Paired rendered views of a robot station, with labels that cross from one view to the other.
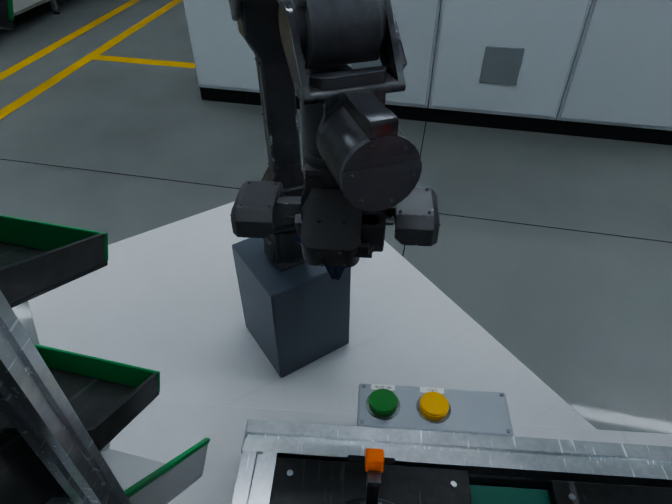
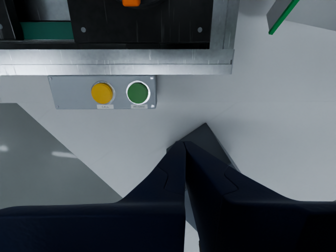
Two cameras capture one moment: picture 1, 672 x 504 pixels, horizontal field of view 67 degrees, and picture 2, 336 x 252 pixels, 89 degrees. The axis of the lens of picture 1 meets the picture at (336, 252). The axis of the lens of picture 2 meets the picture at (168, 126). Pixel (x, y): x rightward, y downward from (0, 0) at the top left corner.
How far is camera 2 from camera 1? 44 cm
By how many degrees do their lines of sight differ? 27
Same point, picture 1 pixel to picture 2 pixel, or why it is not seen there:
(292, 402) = (197, 107)
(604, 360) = (60, 168)
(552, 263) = not seen: hidden behind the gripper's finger
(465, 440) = (79, 69)
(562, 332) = (77, 180)
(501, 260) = not seen: hidden behind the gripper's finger
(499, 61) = not seen: outside the picture
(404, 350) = (132, 146)
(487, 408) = (66, 95)
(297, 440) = (195, 62)
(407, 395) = (121, 101)
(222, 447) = (237, 74)
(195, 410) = (255, 97)
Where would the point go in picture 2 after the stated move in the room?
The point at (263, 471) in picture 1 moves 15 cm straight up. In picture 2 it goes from (217, 33) to (261, 12)
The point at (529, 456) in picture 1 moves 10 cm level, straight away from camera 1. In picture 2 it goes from (35, 59) to (19, 103)
